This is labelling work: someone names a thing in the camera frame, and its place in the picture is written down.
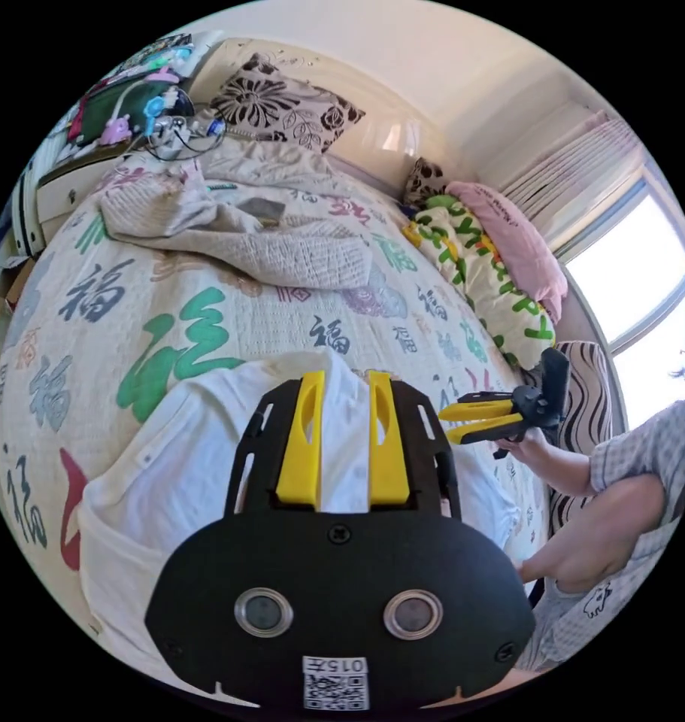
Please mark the person's right hand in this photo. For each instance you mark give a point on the person's right hand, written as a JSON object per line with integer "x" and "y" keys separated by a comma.
{"x": 531, "y": 454}

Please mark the window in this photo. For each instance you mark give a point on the window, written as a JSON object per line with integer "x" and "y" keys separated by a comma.
{"x": 630, "y": 271}

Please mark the bedside cupboard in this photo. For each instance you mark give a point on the bedside cupboard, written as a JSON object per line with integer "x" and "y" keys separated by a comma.
{"x": 71, "y": 186}

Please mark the black and white striped cushion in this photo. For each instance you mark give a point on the black and white striped cushion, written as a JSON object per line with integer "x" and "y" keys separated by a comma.
{"x": 591, "y": 395}

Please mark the green and yellow printed quilt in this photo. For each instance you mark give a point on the green and yellow printed quilt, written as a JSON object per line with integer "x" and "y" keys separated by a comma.
{"x": 477, "y": 265}

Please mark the large brown floral pillow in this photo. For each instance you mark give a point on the large brown floral pillow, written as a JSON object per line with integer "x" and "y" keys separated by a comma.
{"x": 274, "y": 101}

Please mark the pink pillow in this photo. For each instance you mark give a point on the pink pillow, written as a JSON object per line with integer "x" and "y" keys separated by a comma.
{"x": 517, "y": 237}

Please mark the pale pink curtain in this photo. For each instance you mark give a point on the pale pink curtain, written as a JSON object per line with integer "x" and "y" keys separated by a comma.
{"x": 579, "y": 158}

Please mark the beige crumpled blanket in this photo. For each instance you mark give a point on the beige crumpled blanket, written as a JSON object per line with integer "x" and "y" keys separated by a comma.
{"x": 297, "y": 248}

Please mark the white t-shirt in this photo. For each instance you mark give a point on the white t-shirt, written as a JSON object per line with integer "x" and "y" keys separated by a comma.
{"x": 207, "y": 451}

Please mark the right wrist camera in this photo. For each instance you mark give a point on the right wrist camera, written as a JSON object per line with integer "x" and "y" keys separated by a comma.
{"x": 556, "y": 372}

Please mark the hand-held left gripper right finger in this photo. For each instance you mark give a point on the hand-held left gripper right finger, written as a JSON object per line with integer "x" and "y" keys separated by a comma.
{"x": 388, "y": 451}

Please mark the bed with printed quilt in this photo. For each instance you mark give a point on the bed with printed quilt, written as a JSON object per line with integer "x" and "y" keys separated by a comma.
{"x": 252, "y": 318}

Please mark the person's body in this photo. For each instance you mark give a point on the person's body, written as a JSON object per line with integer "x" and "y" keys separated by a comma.
{"x": 649, "y": 445}

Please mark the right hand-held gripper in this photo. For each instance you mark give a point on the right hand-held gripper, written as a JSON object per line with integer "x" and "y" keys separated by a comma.
{"x": 533, "y": 405}

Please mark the small brown floral pillow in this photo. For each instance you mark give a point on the small brown floral pillow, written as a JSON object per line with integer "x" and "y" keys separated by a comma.
{"x": 427, "y": 177}

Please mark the cardboard carton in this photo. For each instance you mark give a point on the cardboard carton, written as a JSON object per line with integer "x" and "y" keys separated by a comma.
{"x": 12, "y": 287}

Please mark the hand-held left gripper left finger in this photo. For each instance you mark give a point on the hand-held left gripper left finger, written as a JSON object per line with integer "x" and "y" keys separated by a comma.
{"x": 300, "y": 451}

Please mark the person's left forearm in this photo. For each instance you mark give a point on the person's left forearm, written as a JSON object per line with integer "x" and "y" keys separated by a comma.
{"x": 596, "y": 536}

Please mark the person's right forearm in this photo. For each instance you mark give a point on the person's right forearm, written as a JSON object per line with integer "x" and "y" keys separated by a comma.
{"x": 573, "y": 475}

